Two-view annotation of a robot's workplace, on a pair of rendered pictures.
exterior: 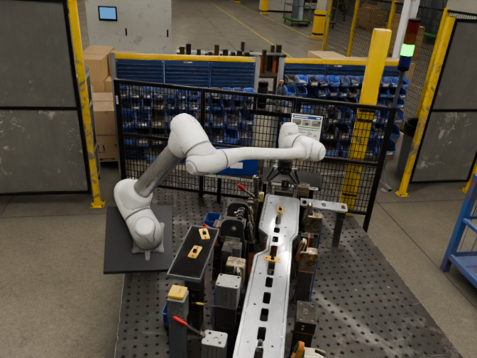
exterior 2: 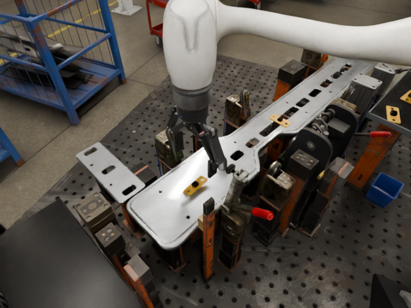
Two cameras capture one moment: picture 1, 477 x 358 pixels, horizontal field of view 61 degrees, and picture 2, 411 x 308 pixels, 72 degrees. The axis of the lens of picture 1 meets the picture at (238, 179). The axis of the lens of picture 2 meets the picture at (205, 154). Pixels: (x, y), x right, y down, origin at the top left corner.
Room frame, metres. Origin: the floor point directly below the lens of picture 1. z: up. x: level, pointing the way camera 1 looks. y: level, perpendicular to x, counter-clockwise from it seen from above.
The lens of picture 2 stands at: (2.49, 0.09, 1.73)
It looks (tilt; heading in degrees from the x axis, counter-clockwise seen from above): 47 degrees down; 217
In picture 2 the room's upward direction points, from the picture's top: straight up
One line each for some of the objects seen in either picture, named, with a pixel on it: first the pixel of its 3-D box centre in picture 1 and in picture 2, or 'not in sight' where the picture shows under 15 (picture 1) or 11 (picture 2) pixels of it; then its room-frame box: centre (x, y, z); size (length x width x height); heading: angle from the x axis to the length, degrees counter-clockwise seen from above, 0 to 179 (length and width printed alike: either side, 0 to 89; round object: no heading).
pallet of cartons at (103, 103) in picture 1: (92, 113); not in sight; (5.03, 1.94, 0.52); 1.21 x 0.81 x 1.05; 15
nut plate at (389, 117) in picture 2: (204, 233); (393, 113); (1.57, 0.14, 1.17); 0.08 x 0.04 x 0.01; 17
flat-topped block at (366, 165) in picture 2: (194, 291); (378, 146); (1.44, 0.17, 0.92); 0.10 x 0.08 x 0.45; 172
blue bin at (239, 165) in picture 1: (236, 160); not in sight; (2.56, 0.02, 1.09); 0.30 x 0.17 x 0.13; 92
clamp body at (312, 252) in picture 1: (304, 276); (234, 131); (1.66, -0.38, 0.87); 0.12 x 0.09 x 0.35; 82
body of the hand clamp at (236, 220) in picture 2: (250, 224); (232, 239); (2.11, -0.09, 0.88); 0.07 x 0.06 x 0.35; 82
